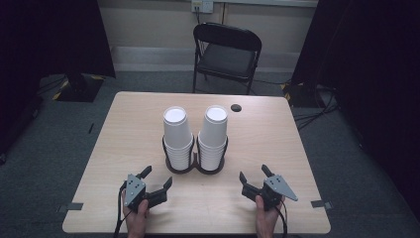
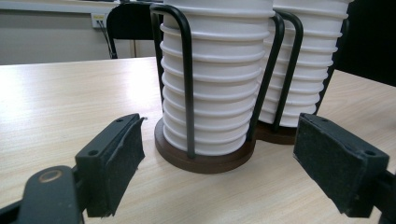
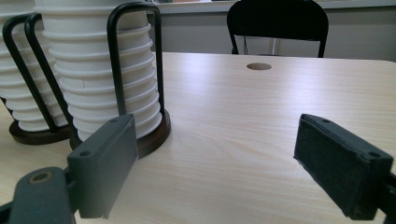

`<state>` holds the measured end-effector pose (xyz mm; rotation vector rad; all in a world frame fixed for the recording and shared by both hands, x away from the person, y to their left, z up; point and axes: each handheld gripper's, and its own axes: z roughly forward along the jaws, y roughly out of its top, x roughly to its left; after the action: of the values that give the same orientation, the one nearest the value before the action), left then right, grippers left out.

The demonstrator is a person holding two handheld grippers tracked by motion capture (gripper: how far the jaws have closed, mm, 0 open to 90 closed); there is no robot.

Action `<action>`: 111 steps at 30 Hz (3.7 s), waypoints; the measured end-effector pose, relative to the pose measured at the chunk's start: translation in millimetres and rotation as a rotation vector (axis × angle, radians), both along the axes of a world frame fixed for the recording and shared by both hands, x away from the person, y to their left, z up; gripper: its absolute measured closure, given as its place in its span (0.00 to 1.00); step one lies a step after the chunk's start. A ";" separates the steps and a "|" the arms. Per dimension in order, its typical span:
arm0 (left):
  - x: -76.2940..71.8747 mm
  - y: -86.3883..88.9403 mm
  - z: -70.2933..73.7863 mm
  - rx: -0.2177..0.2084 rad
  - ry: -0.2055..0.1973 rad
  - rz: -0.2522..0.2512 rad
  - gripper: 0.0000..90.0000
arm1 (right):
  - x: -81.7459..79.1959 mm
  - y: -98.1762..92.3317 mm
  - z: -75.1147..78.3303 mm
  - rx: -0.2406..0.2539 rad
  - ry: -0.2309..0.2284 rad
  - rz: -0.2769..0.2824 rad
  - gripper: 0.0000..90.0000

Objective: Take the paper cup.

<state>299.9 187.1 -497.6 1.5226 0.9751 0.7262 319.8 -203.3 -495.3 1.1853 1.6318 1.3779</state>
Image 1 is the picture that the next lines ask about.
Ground black folding chair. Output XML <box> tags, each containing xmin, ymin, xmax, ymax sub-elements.
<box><xmin>192</xmin><ymin>22</ymin><xmax>263</xmax><ymax>95</ymax></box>

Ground black curtain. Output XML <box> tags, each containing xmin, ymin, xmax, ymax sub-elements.
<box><xmin>291</xmin><ymin>0</ymin><xmax>420</xmax><ymax>221</ymax></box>
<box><xmin>0</xmin><ymin>0</ymin><xmax>117</xmax><ymax>160</ymax></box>

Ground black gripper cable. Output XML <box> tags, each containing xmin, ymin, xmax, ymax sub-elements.
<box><xmin>113</xmin><ymin>181</ymin><xmax>134</xmax><ymax>238</ymax></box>
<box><xmin>274</xmin><ymin>197</ymin><xmax>289</xmax><ymax>238</ymax></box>

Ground black stand base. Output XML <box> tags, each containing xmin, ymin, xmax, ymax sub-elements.
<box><xmin>52</xmin><ymin>72</ymin><xmax>107</xmax><ymax>103</ymax></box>
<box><xmin>280</xmin><ymin>81</ymin><xmax>327</xmax><ymax>109</ymax></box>

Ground white wall socket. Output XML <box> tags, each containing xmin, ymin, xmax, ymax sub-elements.
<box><xmin>190</xmin><ymin>0</ymin><xmax>215</xmax><ymax>15</ymax></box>

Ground stack of white paper cups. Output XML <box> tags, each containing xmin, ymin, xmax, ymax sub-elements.
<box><xmin>161</xmin><ymin>105</ymin><xmax>195</xmax><ymax>172</ymax></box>
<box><xmin>197</xmin><ymin>104</ymin><xmax>230</xmax><ymax>172</ymax></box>

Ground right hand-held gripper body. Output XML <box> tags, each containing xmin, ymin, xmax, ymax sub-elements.
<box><xmin>259</xmin><ymin>174</ymin><xmax>299</xmax><ymax>212</ymax></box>

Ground black floor cables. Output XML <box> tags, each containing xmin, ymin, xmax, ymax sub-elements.
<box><xmin>291</xmin><ymin>83</ymin><xmax>342</xmax><ymax>131</ymax></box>

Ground person's left hand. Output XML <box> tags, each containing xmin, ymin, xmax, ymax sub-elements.
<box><xmin>121</xmin><ymin>191</ymin><xmax>151</xmax><ymax>238</ymax></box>

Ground black double cup holder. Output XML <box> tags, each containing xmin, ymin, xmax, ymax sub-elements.
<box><xmin>160</xmin><ymin>134</ymin><xmax>230</xmax><ymax>176</ymax></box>

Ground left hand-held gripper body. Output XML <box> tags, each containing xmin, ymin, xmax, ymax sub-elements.
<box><xmin>121</xmin><ymin>173</ymin><xmax>150</xmax><ymax>213</ymax></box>

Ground grey tape strip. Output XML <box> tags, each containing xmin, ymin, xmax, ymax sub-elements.
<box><xmin>310</xmin><ymin>199</ymin><xmax>334</xmax><ymax>211</ymax></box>
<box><xmin>55</xmin><ymin>201</ymin><xmax>84</xmax><ymax>213</ymax></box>

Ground person's right hand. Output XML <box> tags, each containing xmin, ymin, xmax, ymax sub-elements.
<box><xmin>255</xmin><ymin>194</ymin><xmax>286</xmax><ymax>238</ymax></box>

